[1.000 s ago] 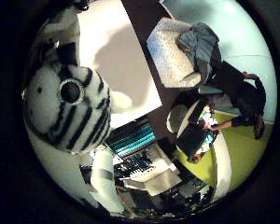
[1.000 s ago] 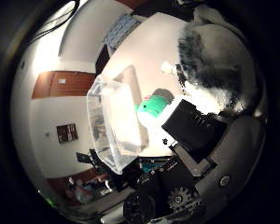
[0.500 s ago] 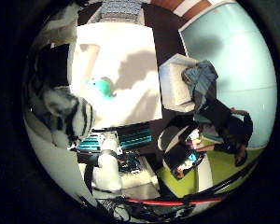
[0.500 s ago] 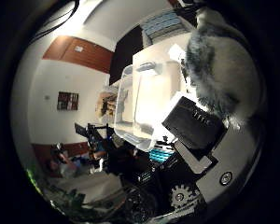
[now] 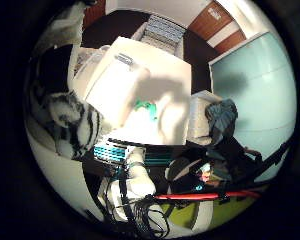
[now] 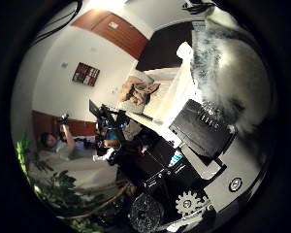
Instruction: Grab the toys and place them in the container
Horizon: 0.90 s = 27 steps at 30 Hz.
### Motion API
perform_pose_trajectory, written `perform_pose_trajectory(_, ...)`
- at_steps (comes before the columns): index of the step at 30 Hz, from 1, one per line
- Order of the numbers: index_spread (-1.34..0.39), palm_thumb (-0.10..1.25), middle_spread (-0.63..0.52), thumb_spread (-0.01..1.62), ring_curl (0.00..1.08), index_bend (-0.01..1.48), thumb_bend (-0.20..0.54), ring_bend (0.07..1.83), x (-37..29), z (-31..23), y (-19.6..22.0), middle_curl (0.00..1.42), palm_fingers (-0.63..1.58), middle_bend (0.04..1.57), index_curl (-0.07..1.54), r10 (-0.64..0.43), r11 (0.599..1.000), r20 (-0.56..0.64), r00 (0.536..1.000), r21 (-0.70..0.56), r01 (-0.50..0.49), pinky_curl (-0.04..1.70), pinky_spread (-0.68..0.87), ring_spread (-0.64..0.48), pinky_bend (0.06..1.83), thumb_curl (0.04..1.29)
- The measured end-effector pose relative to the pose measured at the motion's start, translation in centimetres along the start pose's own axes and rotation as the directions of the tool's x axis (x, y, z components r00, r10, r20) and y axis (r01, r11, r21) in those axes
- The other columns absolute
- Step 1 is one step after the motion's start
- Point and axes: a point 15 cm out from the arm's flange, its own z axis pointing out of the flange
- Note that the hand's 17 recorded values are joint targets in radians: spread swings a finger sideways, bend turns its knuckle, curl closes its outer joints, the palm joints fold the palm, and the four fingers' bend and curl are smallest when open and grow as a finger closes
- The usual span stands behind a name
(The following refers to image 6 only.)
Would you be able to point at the zebra plush toy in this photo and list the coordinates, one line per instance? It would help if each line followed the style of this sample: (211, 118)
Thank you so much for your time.
(229, 71)

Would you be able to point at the brown stuffed toy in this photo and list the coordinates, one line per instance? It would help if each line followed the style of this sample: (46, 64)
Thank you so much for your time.
(137, 90)

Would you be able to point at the dark monitor screen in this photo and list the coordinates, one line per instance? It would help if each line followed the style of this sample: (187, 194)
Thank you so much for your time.
(166, 45)

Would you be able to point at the person in grey shirt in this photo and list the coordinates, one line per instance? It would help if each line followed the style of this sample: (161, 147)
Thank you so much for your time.
(59, 144)

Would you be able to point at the green potted plant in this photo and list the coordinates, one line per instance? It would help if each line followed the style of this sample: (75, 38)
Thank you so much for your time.
(55, 187)

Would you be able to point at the brown wooden door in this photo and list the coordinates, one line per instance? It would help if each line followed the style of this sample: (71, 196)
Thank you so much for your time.
(116, 30)

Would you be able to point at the black camera rig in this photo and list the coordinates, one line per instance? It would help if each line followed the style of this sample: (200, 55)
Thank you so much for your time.
(110, 123)

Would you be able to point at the dark framed wall picture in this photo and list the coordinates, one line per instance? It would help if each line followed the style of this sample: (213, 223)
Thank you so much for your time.
(85, 74)

